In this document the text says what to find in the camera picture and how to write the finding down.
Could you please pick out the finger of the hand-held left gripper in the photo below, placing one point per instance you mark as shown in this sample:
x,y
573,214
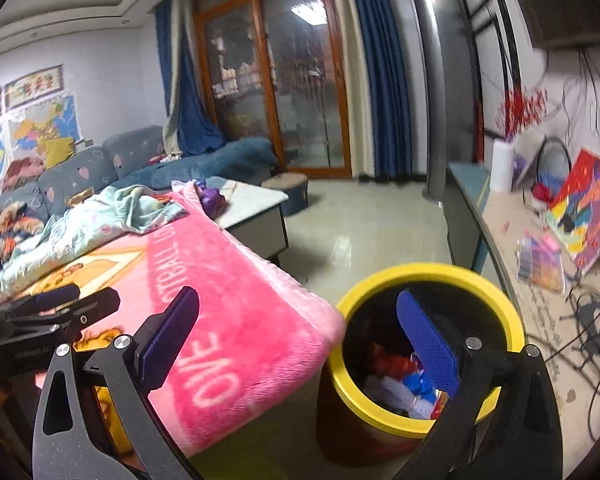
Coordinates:
x,y
85,310
55,297

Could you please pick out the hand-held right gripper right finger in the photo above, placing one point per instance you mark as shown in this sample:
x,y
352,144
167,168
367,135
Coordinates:
x,y
427,345

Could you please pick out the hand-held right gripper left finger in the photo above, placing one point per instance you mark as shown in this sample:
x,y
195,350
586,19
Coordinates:
x,y
172,330

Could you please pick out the blue rubber glove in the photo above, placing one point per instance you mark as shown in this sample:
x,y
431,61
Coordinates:
x,y
420,377

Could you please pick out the red plastic bag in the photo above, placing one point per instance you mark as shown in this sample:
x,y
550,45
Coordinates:
x,y
387,360

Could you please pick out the white foam fruit net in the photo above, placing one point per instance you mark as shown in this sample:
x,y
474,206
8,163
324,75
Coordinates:
x,y
397,395

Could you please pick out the red snack packet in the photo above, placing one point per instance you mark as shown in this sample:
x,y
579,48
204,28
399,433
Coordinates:
x,y
439,405

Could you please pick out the yellow-rimmed trash bin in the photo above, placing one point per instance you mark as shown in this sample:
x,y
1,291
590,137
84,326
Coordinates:
x,y
360,290

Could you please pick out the light blue cartoon quilt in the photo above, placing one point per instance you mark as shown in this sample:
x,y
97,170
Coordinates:
x,y
80,230

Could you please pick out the orange patterned cloth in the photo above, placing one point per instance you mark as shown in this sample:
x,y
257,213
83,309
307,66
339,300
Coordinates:
x,y
15,225

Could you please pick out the pink printed blanket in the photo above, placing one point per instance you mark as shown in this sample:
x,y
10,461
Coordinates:
x,y
260,320

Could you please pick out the pink clothes pile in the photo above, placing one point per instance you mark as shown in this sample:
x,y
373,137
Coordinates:
x,y
22,170

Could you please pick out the grey television cabinet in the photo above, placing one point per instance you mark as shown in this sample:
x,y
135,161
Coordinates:
x,y
510,240

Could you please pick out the purple bag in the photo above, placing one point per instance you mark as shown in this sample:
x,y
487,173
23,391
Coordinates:
x,y
212,200

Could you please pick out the pastel bead box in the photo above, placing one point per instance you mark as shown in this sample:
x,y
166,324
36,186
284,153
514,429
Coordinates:
x,y
540,262

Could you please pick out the yellow pillow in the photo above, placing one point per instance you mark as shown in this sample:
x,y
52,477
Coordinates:
x,y
57,152

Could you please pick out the white-topped coffee table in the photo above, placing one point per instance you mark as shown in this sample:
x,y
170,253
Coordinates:
x,y
252,200

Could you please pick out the blue heart-patterned sofa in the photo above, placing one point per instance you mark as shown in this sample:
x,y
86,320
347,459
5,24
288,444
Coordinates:
x,y
135,145

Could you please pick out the country map poster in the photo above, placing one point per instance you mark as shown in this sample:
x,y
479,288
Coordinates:
x,y
45,122

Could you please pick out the dark low stool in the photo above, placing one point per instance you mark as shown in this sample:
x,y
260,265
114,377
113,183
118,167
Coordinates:
x,y
287,192

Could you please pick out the red yarn ball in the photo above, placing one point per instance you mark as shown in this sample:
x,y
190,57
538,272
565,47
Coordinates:
x,y
542,192

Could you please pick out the white paper roll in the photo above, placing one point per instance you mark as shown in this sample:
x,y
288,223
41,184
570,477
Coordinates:
x,y
501,165

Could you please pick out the blue curtain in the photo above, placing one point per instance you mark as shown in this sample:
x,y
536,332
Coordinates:
x,y
385,85
195,120

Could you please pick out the colourful canvas painting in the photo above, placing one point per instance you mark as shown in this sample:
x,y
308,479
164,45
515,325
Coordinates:
x,y
590,210

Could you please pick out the black round hoop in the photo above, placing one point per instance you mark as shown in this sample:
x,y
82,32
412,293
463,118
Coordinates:
x,y
536,160

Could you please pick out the beige curtain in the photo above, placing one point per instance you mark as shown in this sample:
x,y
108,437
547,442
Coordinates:
x,y
175,60
352,110

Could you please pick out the red berry branches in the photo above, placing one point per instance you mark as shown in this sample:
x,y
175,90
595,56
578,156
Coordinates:
x,y
520,110

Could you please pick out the silver tower air conditioner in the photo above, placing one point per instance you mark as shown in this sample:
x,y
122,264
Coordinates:
x,y
445,85

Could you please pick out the wooden sliding glass door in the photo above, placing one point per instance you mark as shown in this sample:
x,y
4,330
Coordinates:
x,y
300,85

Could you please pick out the white picture frame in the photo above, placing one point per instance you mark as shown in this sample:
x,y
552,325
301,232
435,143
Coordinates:
x,y
522,170

